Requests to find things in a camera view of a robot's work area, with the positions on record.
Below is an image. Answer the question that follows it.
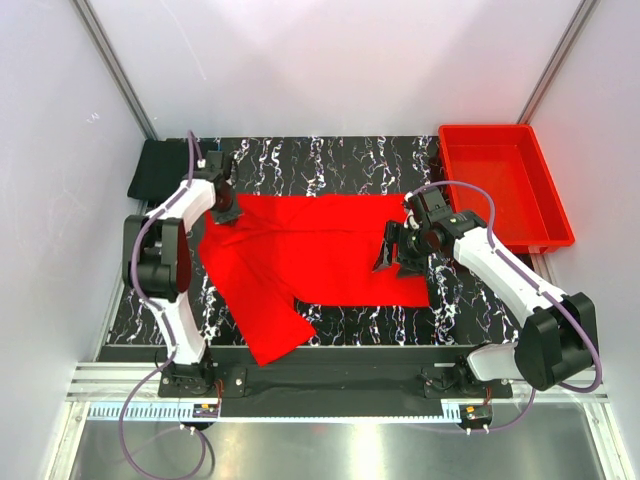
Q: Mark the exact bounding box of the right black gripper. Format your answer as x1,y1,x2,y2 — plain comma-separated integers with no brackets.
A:
372,220,434,280

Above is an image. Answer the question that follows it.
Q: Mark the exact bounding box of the red t shirt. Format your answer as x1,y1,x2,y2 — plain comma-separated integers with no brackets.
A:
199,194,429,366

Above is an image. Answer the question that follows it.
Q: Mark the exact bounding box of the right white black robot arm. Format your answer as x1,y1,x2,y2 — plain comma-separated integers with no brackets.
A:
373,182,603,397

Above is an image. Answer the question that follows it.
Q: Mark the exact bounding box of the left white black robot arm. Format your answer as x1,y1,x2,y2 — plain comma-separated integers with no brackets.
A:
122,151,242,396

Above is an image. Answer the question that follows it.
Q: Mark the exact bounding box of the folded black t shirt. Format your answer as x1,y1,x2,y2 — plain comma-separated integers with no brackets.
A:
127,140,190,204

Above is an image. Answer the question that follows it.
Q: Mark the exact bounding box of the red plastic bin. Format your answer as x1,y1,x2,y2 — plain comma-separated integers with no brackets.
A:
438,124,575,254

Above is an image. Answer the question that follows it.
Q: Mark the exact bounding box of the right small electronics board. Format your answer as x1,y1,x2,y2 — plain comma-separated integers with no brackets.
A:
461,404,493,421

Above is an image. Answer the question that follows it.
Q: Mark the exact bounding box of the small electronics board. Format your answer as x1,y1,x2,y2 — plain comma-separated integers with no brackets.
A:
192,403,220,419
461,404,493,421

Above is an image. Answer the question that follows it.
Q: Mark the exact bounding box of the left small electronics board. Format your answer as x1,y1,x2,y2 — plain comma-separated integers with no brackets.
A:
192,403,220,419

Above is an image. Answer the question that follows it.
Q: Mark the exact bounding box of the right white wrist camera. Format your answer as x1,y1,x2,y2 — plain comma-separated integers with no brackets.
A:
403,195,420,230

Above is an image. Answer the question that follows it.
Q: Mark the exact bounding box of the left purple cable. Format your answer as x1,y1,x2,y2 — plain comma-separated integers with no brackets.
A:
117,129,216,475

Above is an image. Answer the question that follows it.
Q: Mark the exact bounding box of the purple cable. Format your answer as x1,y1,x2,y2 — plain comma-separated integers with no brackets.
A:
117,129,216,475
399,180,601,435

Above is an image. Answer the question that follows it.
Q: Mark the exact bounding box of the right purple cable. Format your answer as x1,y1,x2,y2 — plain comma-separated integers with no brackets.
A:
399,180,601,435

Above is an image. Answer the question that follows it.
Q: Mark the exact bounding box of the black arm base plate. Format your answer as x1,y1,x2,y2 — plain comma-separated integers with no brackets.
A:
97,344,576,419

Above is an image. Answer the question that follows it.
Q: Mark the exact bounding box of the white slotted cable duct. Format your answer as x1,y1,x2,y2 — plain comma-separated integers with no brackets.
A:
87,402,464,425

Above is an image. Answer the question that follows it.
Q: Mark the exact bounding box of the aluminium table edge rail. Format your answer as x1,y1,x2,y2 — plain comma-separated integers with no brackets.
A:
67,360,610,404

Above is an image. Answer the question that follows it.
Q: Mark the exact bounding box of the left aluminium frame post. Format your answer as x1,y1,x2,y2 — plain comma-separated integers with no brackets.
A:
70,0,159,140

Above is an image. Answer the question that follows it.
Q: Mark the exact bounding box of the aluminium frame post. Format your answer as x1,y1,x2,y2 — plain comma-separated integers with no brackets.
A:
516,0,600,125
70,0,159,140

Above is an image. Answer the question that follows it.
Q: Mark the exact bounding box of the right aluminium frame post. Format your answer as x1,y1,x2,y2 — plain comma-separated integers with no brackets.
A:
516,0,600,125

